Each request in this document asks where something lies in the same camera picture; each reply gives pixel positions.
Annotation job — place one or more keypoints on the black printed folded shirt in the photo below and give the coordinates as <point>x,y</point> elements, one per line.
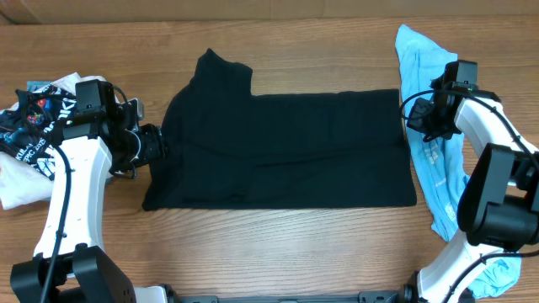
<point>26,130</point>

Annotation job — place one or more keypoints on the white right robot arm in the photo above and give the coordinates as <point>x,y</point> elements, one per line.
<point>498,210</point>

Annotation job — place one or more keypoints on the light blue t-shirt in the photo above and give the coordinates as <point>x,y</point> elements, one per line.
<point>439,163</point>

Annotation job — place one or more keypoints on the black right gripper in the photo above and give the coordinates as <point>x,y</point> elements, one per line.
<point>416,122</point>

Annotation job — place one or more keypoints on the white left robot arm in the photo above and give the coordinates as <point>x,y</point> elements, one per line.
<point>69,262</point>

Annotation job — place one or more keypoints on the black t-shirt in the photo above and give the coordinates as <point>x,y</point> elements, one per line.
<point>231,149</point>

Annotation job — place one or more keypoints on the white folded shirt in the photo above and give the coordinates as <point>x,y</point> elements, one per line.
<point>20,183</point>

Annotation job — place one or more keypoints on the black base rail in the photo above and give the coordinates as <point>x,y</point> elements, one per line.
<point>273,299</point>

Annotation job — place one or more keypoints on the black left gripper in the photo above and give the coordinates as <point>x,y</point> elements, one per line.
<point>154,148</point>

